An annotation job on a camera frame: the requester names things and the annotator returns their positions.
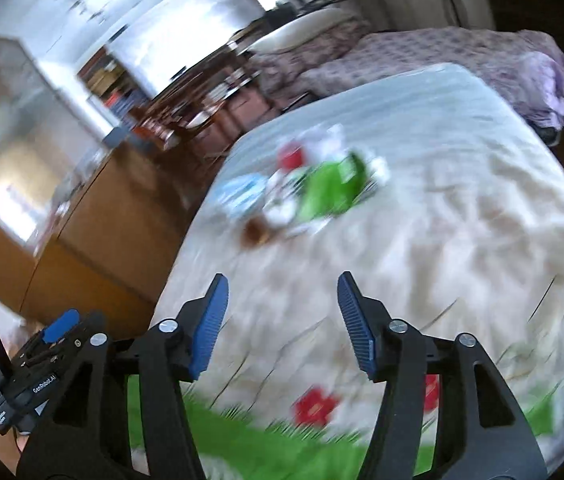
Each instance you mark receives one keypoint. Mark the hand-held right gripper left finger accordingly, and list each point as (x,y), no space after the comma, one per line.
(209,330)

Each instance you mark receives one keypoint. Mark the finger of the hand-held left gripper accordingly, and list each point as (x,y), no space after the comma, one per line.
(56,355)
(61,325)

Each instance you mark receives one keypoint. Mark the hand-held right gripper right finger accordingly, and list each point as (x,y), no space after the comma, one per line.
(357,325)

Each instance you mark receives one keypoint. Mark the brown round container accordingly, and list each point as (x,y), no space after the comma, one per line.
(256,233)

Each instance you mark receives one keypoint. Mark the blue face mask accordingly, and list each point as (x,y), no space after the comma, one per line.
(239,195)

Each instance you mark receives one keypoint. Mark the green drink carton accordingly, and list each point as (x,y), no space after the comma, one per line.
(327,190)

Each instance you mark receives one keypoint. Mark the white tissue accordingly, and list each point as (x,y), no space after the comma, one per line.
(282,207)

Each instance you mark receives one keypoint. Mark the white plastic packet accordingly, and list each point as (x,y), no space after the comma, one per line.
(302,152)

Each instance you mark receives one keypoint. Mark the person's left hand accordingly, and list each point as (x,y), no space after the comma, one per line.
(22,442)

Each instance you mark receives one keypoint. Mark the wooden low cabinet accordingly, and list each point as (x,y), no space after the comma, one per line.
(101,240)

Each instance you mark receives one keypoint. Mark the glass fronted wooden cabinet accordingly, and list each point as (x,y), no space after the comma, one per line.
(16,135)

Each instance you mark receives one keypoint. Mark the blue grey box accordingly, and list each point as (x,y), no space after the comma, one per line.
(117,136)

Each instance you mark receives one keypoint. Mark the wooden table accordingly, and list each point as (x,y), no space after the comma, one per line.
(221,95)

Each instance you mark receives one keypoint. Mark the shelf with boxes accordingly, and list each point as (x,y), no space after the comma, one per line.
(109,85)

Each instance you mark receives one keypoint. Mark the folded floral quilt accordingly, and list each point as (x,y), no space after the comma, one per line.
(302,60)

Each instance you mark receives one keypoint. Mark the purple floral bed sheet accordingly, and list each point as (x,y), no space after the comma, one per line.
(437,65)

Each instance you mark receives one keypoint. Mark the white hanging sheet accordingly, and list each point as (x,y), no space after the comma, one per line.
(186,30)

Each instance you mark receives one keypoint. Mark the white pillow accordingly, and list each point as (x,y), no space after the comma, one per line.
(302,27)

